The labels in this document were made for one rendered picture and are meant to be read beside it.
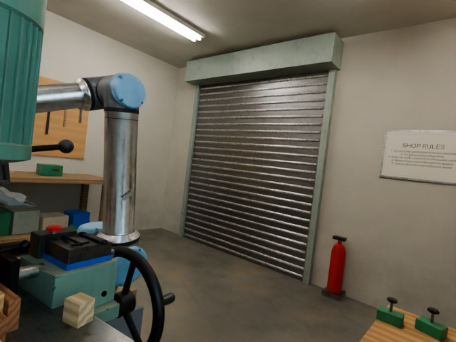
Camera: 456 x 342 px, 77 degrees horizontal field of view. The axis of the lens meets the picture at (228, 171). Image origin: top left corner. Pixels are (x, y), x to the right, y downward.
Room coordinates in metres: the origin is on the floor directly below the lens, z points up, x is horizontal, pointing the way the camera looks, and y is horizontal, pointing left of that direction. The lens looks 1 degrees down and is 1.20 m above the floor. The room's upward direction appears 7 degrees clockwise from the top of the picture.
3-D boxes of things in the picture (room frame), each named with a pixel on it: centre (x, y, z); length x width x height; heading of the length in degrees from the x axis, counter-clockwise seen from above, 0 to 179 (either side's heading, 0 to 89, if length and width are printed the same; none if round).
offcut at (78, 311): (0.49, 0.23, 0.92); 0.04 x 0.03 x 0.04; 65
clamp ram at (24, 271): (0.53, 0.36, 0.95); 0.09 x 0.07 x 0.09; 58
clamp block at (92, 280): (0.61, 0.31, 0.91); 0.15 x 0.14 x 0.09; 58
